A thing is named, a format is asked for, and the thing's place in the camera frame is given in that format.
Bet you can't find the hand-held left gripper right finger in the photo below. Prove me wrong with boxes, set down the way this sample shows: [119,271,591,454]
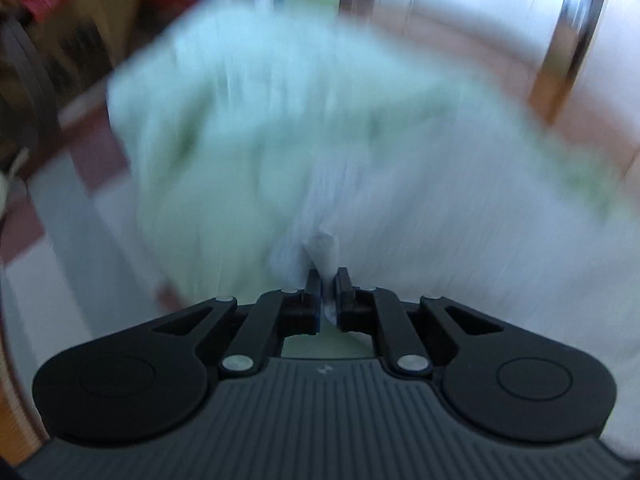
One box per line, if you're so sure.
[334,266,505,378]

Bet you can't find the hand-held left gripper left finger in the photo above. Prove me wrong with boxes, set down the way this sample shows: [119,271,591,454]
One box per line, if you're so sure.
[152,269,323,378]

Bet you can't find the grey printed t-shirt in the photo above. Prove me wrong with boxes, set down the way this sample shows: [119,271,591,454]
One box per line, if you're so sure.
[270,85,640,461]

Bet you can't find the light green bed sheet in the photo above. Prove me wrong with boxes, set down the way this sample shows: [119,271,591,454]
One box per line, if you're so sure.
[107,0,621,358]

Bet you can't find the shiny metal post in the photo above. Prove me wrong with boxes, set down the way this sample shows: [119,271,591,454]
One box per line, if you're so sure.
[530,0,608,126]

